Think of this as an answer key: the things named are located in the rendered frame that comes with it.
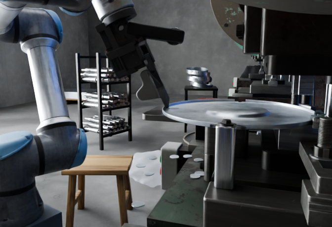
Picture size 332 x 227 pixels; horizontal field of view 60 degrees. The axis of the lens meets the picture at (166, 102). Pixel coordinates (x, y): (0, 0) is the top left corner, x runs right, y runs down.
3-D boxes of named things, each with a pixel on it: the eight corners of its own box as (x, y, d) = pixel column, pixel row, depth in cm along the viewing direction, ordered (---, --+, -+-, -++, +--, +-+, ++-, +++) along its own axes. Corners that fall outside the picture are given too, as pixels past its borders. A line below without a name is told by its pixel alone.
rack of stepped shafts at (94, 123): (104, 151, 280) (101, 52, 266) (75, 143, 307) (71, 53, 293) (135, 141, 314) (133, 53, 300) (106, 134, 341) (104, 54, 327)
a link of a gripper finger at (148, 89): (147, 116, 61) (128, 76, 60) (172, 105, 61) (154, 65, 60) (146, 119, 58) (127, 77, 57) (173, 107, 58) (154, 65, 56)
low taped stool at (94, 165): (63, 230, 151) (60, 170, 146) (77, 207, 175) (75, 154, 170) (129, 231, 150) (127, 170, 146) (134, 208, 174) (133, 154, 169)
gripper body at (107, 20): (123, 79, 64) (100, 28, 62) (159, 63, 63) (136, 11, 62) (118, 81, 56) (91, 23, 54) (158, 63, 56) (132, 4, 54)
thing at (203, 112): (304, 105, 66) (305, 101, 66) (337, 136, 39) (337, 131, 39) (183, 99, 75) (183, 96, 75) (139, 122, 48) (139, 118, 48)
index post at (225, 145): (213, 188, 40) (215, 121, 39) (216, 179, 43) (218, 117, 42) (233, 190, 40) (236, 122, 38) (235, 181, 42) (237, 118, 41)
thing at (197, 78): (184, 132, 352) (184, 67, 340) (185, 124, 397) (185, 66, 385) (217, 133, 348) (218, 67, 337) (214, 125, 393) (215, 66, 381)
